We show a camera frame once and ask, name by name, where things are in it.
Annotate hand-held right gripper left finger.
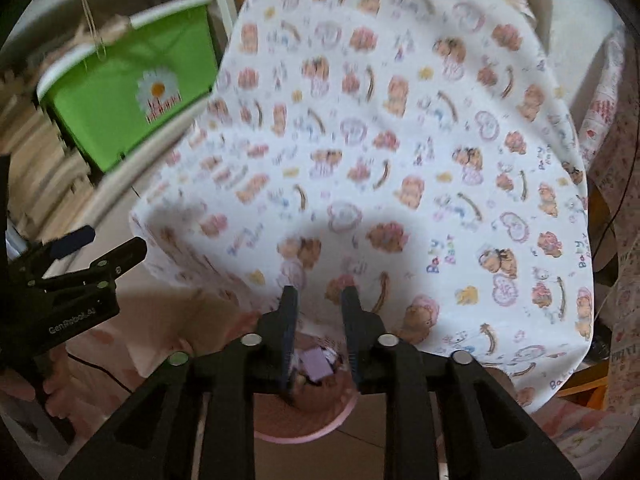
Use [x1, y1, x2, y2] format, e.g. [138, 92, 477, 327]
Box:
[59, 286, 301, 480]

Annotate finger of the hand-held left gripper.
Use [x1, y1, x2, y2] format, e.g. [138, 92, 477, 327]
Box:
[35, 237, 148, 293]
[10, 225, 96, 281]

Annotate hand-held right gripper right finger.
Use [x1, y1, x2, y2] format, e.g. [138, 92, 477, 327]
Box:
[341, 287, 581, 480]

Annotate small colourful patterned box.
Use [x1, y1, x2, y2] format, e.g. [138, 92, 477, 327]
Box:
[299, 347, 335, 381]

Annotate pink plastic basket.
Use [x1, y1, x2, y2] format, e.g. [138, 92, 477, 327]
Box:
[252, 332, 361, 445]

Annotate person's left hand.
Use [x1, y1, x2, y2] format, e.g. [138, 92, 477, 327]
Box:
[0, 351, 69, 402]

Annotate pink patterned floor mat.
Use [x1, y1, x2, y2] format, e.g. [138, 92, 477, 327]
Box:
[50, 280, 636, 480]

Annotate stack of old books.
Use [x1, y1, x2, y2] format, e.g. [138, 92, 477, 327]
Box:
[0, 75, 96, 231]

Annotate white shelf cabinet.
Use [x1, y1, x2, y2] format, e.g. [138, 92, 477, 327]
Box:
[0, 0, 241, 261]

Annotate green plastic bin white rim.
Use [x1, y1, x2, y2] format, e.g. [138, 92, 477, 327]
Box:
[36, 0, 223, 173]

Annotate bear printed blanket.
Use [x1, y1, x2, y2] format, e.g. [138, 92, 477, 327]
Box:
[129, 0, 596, 408]

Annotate pink patterned cloth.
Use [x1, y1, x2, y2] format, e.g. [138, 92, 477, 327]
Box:
[575, 25, 640, 411]

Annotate black cable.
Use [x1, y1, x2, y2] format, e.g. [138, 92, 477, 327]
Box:
[65, 352, 131, 393]

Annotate beige hanging string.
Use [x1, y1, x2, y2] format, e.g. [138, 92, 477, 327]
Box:
[77, 0, 108, 61]

